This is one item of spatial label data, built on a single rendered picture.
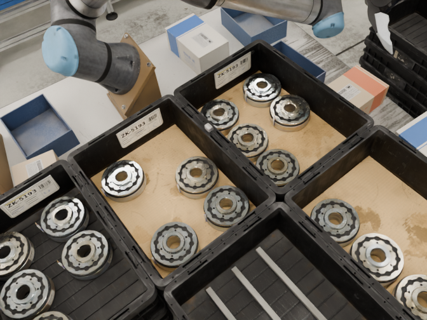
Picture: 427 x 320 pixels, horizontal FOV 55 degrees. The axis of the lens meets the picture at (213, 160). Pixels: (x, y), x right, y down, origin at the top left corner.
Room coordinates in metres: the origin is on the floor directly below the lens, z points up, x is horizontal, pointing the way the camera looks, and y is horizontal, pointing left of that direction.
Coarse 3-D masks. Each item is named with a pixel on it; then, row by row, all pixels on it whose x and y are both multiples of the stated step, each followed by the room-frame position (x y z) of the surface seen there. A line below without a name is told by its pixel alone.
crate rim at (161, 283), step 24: (168, 96) 0.73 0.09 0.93; (192, 120) 0.64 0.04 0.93; (216, 144) 0.56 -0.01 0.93; (72, 168) 0.55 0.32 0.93; (240, 168) 0.48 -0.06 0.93; (96, 192) 0.47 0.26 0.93; (264, 192) 0.42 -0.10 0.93; (216, 240) 0.33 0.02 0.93; (144, 264) 0.30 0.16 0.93; (192, 264) 0.28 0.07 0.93
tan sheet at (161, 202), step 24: (144, 144) 0.66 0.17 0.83; (168, 144) 0.65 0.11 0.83; (192, 144) 0.64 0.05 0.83; (144, 168) 0.59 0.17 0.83; (168, 168) 0.58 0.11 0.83; (144, 192) 0.52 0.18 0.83; (168, 192) 0.51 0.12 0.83; (120, 216) 0.46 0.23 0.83; (144, 216) 0.45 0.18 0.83; (168, 216) 0.45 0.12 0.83; (192, 216) 0.44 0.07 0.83; (144, 240) 0.39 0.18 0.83
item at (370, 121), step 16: (272, 48) 0.84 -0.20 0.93; (224, 64) 0.81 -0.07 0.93; (288, 64) 0.78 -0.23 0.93; (192, 80) 0.77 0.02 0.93; (176, 96) 0.72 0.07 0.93; (336, 96) 0.64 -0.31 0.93; (192, 112) 0.66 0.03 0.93; (368, 128) 0.54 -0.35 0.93; (224, 144) 0.55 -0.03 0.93; (320, 160) 0.47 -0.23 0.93; (304, 176) 0.44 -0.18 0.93
